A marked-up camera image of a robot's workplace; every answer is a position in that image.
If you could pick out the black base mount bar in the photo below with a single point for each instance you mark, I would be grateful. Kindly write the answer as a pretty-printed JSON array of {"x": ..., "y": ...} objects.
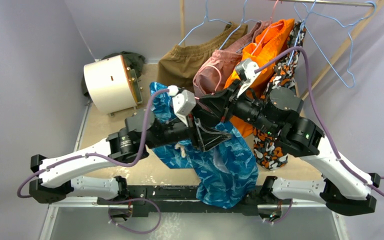
[{"x": 182, "y": 199}]

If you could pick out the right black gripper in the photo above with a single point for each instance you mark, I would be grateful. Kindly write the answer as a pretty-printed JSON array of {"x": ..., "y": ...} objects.
[{"x": 229, "y": 100}]

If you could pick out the blue wire hanger left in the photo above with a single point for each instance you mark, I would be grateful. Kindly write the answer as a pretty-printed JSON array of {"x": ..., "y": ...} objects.
[{"x": 205, "y": 20}]

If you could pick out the wooden rack pole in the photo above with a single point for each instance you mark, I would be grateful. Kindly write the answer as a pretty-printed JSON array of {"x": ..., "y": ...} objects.
[{"x": 182, "y": 21}]

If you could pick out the pink wire hanger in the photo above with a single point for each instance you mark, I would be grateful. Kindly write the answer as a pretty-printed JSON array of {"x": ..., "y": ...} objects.
[
  {"x": 207, "y": 80},
  {"x": 271, "y": 25}
]

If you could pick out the white cylindrical drum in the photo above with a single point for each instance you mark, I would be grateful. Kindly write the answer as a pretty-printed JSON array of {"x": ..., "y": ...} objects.
[{"x": 112, "y": 85}]

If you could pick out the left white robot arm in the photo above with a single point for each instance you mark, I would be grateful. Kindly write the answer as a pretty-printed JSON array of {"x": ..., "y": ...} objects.
[{"x": 56, "y": 178}]

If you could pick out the camouflage patterned shorts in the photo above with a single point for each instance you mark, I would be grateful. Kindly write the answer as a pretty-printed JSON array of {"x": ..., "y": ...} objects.
[{"x": 267, "y": 153}]

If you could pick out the wooden diagonal rack bar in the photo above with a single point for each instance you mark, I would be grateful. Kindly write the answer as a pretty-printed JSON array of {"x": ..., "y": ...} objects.
[{"x": 346, "y": 45}]

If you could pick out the dark green cloth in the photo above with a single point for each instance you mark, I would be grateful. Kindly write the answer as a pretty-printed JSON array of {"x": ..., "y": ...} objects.
[{"x": 134, "y": 61}]

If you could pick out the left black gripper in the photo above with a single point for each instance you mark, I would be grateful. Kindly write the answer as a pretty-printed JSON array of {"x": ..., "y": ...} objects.
[{"x": 206, "y": 138}]

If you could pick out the brown shorts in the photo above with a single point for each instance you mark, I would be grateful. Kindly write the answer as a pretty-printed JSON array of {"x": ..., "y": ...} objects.
[{"x": 179, "y": 65}]

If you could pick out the blue patterned shorts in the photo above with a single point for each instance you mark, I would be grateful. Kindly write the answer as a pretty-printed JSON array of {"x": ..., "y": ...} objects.
[{"x": 226, "y": 172}]

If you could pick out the metal hanging rod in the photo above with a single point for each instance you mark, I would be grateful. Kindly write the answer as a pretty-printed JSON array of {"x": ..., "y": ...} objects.
[{"x": 334, "y": 2}]

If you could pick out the aluminium frame rail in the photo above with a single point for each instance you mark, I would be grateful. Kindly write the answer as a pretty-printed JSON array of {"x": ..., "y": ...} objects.
[{"x": 82, "y": 219}]

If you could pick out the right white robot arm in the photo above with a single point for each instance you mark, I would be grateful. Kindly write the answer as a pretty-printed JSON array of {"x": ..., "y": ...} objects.
[{"x": 344, "y": 189}]

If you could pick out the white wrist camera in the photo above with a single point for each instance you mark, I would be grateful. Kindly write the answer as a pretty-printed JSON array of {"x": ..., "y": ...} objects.
[
  {"x": 246, "y": 73},
  {"x": 183, "y": 102}
]

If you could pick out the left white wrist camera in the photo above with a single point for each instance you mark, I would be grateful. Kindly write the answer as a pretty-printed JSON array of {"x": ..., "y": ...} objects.
[{"x": 183, "y": 102}]

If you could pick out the orange shorts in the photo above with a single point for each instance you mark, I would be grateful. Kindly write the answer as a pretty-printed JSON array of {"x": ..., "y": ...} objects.
[{"x": 274, "y": 43}]

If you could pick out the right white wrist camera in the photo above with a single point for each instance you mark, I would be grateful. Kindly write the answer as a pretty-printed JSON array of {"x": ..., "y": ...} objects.
[{"x": 246, "y": 73}]

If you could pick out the empty blue wire hanger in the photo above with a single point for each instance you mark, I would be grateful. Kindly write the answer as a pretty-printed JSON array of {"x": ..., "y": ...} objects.
[{"x": 349, "y": 27}]

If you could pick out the pink shorts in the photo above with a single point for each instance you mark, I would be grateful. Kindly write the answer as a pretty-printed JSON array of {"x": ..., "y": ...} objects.
[{"x": 227, "y": 58}]

